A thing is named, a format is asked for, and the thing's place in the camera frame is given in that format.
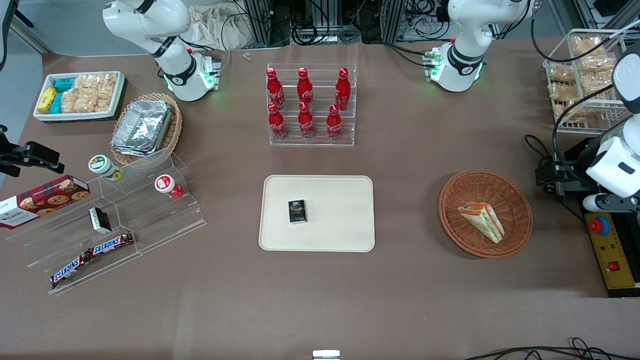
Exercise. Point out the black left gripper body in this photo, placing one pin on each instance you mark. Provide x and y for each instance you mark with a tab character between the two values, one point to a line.
570	182

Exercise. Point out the triangular sandwich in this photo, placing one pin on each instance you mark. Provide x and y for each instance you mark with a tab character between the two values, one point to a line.
482	220

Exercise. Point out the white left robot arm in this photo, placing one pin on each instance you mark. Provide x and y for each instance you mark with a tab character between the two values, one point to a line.
462	60

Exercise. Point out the round brown wicker basket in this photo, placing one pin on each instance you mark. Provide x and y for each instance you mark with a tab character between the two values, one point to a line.
515	200

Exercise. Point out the beige plastic tray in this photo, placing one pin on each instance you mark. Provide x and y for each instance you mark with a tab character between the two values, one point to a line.
335	210

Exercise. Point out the oval tan wicker basket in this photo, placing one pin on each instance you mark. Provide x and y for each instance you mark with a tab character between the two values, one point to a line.
174	130

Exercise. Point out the black appliance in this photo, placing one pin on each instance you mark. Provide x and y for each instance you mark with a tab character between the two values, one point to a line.
575	150

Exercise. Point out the clear bagged fried snack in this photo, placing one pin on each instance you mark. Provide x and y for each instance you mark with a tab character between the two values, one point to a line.
595	82
587	46
561	74
595	64
561	92
575	112

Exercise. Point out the red cola bottle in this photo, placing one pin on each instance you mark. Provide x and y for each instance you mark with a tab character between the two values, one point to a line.
305	89
275	90
343	90
334	125
277	124
306	122

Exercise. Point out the clear acrylic bottle rack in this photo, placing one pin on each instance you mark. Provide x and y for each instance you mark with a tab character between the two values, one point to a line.
320	125

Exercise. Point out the small black printed box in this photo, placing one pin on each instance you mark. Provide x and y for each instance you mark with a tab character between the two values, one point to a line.
297	211

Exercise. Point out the small silver object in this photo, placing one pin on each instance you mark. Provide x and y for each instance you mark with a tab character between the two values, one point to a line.
326	355

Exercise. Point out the beige crumpled cloth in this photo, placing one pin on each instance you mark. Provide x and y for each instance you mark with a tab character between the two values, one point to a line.
210	30

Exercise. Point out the red lid white cup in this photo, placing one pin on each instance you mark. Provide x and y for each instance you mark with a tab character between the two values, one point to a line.
165	184

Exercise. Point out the clear acrylic stepped shelf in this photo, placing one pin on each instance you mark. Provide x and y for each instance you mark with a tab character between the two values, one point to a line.
150	225

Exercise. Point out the silver foil containers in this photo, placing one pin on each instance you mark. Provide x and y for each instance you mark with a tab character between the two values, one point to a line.
142	127

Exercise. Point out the snickers bar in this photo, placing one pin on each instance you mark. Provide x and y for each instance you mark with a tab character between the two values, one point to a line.
112	244
70	269

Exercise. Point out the green lid white cup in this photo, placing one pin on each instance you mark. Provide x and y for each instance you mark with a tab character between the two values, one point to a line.
102	166

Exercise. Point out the small black white box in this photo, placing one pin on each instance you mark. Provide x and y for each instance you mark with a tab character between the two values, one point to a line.
101	221

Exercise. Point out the clear rice cracker bag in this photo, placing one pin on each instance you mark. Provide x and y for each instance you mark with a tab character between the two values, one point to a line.
75	97
105	90

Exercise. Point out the white rectangular bin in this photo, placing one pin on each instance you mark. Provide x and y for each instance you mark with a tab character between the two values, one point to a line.
80	117

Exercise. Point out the teal snack pack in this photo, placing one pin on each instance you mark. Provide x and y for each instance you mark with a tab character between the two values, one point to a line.
64	85
56	104

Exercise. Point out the red cookie box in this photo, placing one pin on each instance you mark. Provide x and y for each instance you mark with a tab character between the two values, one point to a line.
45	200

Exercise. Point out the yellow snack pack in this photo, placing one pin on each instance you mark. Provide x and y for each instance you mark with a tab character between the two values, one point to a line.
47	100

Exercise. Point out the black mounted device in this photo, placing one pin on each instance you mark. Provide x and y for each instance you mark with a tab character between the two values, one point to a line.
37	155

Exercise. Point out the aluminium frame post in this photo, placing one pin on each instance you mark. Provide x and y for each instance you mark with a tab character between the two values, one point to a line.
393	20
257	22

